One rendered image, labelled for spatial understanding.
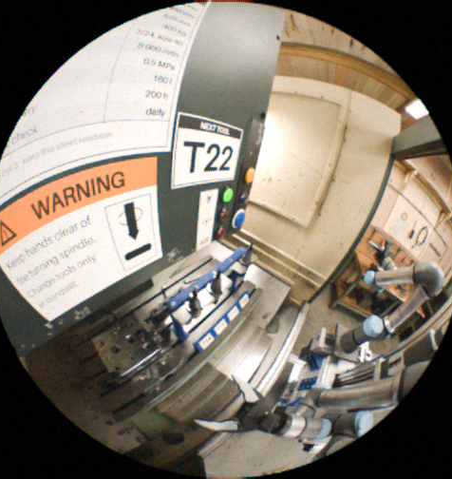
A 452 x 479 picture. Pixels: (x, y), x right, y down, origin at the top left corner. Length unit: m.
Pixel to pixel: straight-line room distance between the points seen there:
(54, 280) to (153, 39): 0.20
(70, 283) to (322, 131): 1.02
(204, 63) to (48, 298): 0.24
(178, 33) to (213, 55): 0.04
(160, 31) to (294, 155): 0.88
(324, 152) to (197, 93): 0.83
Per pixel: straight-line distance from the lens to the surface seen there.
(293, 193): 0.94
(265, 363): 1.11
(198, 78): 0.16
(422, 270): 0.81
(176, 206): 0.15
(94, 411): 1.24
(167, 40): 0.16
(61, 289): 0.16
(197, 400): 0.96
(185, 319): 0.51
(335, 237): 0.99
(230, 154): 0.19
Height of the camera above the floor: 1.68
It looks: 35 degrees down
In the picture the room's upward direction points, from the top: 12 degrees clockwise
